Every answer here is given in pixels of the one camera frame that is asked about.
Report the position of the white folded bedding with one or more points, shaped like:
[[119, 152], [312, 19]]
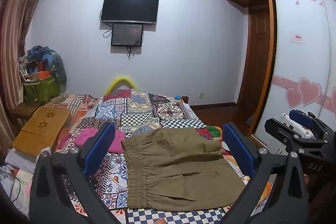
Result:
[[21, 158]]

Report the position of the khaki pants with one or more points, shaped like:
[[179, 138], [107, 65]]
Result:
[[183, 174]]

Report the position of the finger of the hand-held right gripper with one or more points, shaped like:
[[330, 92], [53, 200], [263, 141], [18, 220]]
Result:
[[286, 132], [302, 116]]

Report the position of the small black wall monitor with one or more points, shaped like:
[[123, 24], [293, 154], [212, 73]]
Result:
[[126, 35]]

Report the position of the bright fleece blanket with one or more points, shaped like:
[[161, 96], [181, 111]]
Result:
[[215, 132]]

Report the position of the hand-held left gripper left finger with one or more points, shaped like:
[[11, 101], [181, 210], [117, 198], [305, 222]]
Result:
[[98, 150]]

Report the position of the wall-mounted black television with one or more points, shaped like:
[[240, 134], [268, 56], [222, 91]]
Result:
[[130, 7]]

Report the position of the wooden bed footboard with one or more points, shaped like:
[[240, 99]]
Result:
[[185, 99]]

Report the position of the pink folded garment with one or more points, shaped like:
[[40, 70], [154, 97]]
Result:
[[116, 142]]

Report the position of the small blue toy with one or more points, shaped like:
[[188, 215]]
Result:
[[178, 97]]

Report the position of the bamboo folding lap table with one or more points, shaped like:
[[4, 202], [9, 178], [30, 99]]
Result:
[[42, 129]]

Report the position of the wooden stool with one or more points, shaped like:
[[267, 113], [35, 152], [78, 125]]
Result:
[[23, 109]]

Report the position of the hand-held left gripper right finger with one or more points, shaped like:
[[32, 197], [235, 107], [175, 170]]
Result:
[[239, 148]]

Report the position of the orange striped sheet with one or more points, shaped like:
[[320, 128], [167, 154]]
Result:
[[78, 103]]

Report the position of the brown wooden door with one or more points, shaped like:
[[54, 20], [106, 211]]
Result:
[[257, 56]]

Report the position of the white heart-print sliding door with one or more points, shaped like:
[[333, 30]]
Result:
[[296, 61]]

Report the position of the pile of mixed clothes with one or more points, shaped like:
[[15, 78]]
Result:
[[47, 58]]

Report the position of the striped red curtain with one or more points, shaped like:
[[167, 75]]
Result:
[[13, 29]]

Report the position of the patchwork printed blanket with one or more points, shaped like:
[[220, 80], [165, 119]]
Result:
[[147, 113]]

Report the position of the white hard suitcase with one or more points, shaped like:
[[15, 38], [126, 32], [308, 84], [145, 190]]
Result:
[[285, 119]]

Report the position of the white red door sticker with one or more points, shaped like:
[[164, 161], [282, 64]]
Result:
[[296, 38]]

